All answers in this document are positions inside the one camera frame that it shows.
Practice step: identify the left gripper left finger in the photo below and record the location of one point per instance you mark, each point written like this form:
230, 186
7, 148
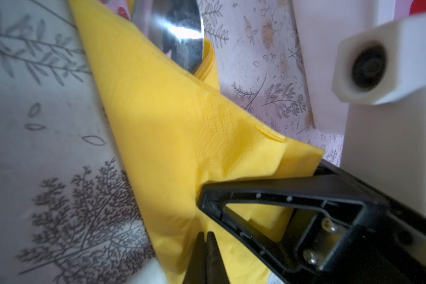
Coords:
196, 271

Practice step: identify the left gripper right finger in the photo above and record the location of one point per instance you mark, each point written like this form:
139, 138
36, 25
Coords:
215, 269

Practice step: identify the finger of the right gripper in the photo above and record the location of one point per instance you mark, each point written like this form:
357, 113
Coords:
341, 230

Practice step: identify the yellow paper napkin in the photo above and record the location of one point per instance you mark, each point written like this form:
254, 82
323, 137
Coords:
175, 132

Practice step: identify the silver spoon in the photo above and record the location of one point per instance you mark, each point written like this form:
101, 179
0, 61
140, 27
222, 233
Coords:
175, 27

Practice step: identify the white plastic tray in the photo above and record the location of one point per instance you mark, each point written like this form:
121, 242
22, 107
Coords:
321, 26

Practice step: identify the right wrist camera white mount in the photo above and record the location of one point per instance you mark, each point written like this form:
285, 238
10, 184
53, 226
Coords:
381, 74

